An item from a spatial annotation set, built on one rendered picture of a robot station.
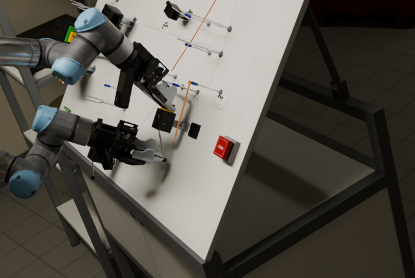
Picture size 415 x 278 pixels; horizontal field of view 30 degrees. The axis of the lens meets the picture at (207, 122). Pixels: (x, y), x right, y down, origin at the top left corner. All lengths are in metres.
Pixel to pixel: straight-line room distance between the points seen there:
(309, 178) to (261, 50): 0.49
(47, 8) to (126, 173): 2.42
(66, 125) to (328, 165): 0.79
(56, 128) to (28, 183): 0.17
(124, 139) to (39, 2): 2.66
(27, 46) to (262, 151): 0.87
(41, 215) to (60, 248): 0.40
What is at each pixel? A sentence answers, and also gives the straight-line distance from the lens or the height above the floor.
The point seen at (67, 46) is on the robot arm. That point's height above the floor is 1.42.
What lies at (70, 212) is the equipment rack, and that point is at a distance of 3.68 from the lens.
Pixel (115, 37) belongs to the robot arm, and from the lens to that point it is 1.98.
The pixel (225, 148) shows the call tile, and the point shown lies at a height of 1.10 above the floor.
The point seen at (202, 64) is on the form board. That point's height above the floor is 1.21.
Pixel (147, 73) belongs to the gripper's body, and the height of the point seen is 1.28.
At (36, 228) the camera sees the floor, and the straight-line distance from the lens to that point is 4.17.
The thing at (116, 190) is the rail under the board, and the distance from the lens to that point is 2.42.
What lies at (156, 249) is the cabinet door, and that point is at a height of 0.62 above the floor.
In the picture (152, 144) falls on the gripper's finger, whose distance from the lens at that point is 2.13.
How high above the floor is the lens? 2.02
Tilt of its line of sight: 26 degrees down
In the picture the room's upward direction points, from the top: 17 degrees counter-clockwise
